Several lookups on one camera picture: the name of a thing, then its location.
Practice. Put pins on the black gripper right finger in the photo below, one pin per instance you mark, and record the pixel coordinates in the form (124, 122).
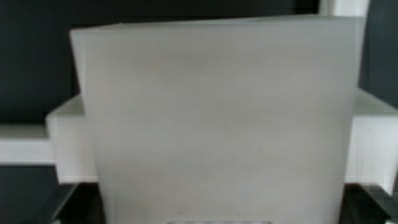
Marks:
(368, 206)

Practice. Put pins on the white cabinet body box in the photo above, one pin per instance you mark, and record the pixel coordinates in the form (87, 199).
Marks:
(371, 168)

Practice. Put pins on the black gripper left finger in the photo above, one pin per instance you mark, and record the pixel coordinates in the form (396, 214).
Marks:
(73, 206)

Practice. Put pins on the white cabinet top block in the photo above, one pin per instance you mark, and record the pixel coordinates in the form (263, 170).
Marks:
(218, 106)

